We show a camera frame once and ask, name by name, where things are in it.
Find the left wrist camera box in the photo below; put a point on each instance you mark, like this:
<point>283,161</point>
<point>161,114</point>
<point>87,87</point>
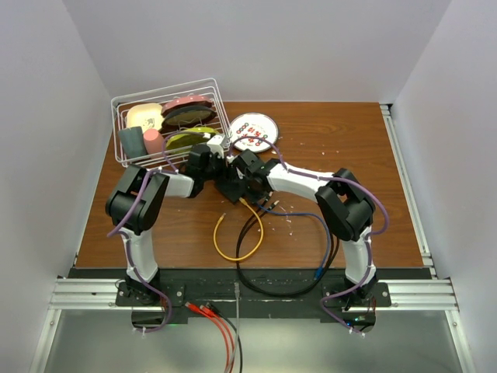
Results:
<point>217,145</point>

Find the cream square plate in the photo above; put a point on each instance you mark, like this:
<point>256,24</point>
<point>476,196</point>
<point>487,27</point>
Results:
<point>145,116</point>

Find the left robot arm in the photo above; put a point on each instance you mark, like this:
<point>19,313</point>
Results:
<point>134,206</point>

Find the white wire dish rack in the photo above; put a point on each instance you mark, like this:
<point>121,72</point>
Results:
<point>120,105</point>

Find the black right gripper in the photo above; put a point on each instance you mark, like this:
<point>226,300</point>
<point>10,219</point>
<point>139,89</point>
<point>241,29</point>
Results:
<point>254,198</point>

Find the pink plate in rack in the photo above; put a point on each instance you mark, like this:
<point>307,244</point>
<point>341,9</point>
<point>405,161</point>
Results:
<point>177,103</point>

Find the white round printed plate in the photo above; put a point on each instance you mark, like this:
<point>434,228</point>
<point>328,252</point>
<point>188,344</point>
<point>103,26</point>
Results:
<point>251,128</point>

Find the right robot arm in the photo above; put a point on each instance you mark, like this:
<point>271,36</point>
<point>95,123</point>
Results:
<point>344,205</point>

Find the dark olive plate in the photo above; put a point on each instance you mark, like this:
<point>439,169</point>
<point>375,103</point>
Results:
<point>188,116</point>

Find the dark grey cup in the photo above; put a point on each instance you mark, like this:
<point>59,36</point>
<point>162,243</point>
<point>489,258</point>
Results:
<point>131,139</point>

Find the green plate in rack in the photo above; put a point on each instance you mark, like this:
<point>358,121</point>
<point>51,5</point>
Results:
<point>188,137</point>

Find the pink cup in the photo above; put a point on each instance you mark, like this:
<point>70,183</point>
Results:
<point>153,141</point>

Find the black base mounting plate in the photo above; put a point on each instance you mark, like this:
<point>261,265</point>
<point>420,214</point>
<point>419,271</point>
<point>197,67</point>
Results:
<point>263,294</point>

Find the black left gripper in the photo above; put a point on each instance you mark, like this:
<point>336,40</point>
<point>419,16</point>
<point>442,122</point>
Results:
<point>226,171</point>

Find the black network switch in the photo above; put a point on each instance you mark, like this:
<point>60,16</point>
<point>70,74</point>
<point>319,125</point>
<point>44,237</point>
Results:
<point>233,188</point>

